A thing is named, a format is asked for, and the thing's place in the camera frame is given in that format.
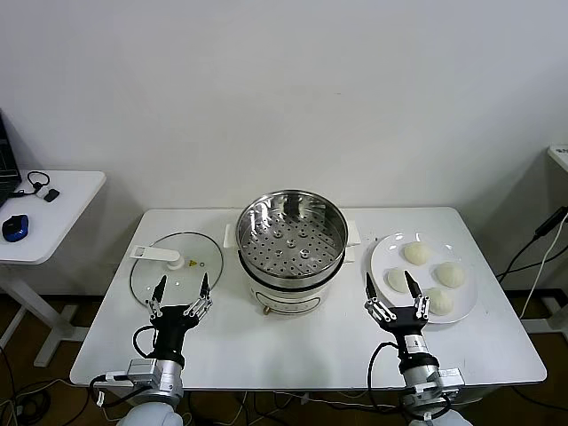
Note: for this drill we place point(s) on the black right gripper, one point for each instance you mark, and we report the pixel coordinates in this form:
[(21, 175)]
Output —
[(404, 321)]

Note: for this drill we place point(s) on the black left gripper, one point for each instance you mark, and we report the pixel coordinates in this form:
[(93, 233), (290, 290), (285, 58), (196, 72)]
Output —
[(174, 319)]

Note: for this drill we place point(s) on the white steamed baozi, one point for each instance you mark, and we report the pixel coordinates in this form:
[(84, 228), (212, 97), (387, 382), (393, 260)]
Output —
[(449, 274), (440, 302), (417, 254), (396, 281)]

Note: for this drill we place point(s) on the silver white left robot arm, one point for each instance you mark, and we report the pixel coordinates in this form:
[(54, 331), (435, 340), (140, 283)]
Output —
[(171, 381)]

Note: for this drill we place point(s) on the stainless steel steamer basket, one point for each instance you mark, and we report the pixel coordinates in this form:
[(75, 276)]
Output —
[(288, 253)]

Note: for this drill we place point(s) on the white round plate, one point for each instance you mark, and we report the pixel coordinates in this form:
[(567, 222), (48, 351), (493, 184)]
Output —
[(390, 248)]

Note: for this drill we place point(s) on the silver wrist module box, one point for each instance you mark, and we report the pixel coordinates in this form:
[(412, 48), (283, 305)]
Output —
[(449, 379), (142, 373)]

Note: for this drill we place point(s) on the white electric cooking pot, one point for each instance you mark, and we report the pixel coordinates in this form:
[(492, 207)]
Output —
[(284, 295)]

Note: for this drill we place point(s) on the white side table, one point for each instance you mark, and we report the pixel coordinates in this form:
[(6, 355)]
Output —
[(66, 222)]

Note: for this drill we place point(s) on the small black device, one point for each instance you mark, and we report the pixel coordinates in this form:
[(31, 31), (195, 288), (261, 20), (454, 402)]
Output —
[(52, 195)]

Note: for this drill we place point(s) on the small white device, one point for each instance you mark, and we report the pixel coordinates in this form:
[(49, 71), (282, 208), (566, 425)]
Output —
[(42, 192)]

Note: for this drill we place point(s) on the blue computer mouse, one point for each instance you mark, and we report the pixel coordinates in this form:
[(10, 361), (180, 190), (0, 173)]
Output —
[(15, 227)]

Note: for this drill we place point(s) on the black laptop screen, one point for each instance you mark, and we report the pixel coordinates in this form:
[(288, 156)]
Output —
[(6, 173)]

